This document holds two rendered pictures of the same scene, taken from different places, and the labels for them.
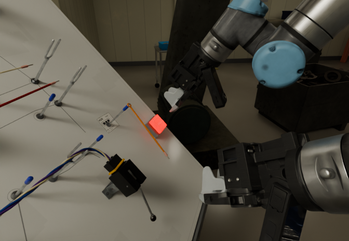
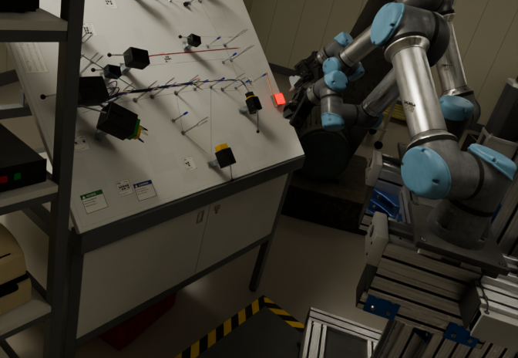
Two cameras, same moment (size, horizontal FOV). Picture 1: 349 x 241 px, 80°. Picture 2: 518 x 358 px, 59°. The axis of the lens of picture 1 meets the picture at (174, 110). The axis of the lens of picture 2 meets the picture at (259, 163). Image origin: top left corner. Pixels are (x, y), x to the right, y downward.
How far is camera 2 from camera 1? 1.51 m
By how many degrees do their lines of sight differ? 12
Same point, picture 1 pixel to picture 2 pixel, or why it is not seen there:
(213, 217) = (307, 260)
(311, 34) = (344, 58)
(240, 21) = (335, 46)
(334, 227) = not seen: hidden behind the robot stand
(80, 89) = (242, 58)
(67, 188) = (226, 97)
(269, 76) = (326, 70)
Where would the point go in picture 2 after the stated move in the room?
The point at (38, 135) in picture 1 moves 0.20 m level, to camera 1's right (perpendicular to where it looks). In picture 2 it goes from (220, 69) to (264, 84)
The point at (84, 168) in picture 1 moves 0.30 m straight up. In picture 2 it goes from (233, 94) to (250, 23)
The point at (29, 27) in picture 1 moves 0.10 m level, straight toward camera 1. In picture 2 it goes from (227, 14) to (232, 18)
